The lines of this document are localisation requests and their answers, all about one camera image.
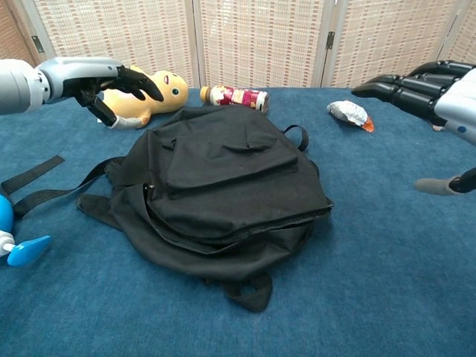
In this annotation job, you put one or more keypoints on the blue detergent bottle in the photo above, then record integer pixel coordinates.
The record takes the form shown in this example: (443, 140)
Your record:
(29, 248)

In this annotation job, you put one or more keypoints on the black metal screen hinge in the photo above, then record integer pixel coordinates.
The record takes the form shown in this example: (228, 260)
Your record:
(330, 40)
(37, 44)

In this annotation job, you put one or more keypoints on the silver snack packet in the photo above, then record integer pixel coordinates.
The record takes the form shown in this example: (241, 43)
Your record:
(347, 111)

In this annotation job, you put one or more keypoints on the blue tablecloth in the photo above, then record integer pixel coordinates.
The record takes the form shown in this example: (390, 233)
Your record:
(372, 316)

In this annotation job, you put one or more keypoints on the yellow plush toy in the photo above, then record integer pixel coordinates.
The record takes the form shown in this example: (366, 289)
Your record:
(167, 93)

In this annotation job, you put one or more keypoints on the woven folding screen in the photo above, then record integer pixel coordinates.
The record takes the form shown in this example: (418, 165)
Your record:
(260, 37)

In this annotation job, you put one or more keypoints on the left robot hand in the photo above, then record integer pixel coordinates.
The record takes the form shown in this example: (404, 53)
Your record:
(82, 74)

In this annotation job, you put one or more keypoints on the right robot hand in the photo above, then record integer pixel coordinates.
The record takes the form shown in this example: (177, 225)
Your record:
(416, 89)

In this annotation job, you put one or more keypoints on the black fabric backpack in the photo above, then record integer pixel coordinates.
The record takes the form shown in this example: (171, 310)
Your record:
(230, 186)

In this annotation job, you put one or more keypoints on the drink bottle with red label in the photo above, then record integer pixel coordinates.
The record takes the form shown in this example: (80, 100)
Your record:
(238, 97)

